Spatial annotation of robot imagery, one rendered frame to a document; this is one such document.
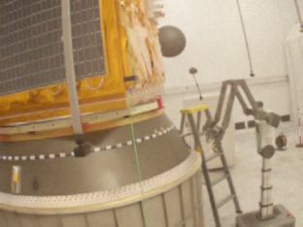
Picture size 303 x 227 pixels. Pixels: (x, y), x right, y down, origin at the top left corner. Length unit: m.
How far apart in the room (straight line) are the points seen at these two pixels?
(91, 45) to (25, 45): 0.49
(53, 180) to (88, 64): 0.80
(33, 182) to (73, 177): 0.31
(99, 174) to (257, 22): 9.02
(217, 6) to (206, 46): 1.50
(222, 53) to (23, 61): 8.55
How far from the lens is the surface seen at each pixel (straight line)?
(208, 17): 10.21
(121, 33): 1.85
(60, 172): 2.06
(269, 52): 10.39
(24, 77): 2.00
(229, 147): 6.15
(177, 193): 2.33
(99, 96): 1.82
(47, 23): 1.96
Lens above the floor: 1.84
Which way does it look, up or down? 4 degrees down
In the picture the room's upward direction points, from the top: 8 degrees counter-clockwise
